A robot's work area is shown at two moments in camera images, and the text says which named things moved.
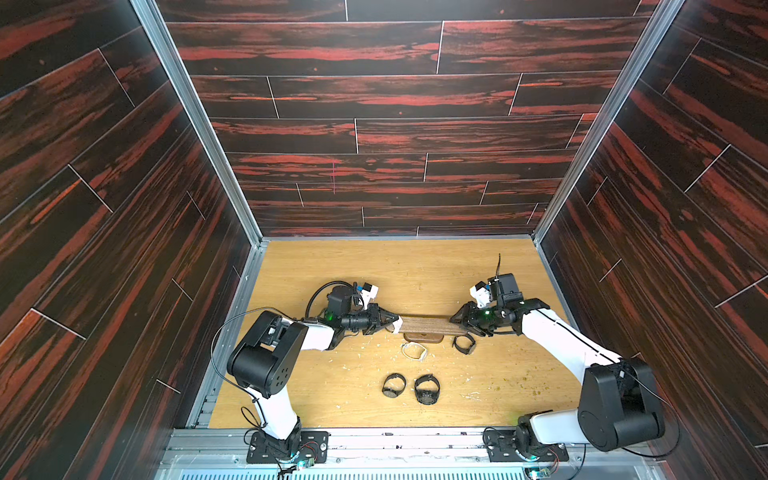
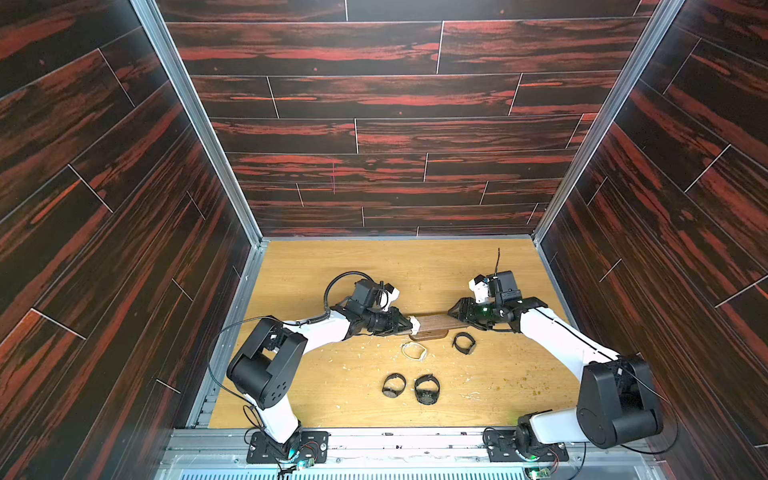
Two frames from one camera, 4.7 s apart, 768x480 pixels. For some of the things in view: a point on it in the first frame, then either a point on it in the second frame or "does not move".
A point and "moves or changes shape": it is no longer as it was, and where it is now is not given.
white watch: x=397 y=324 moves or changes shape
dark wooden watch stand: x=427 y=329 does not move
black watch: x=426 y=396 does not move
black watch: x=391 y=392 does not move
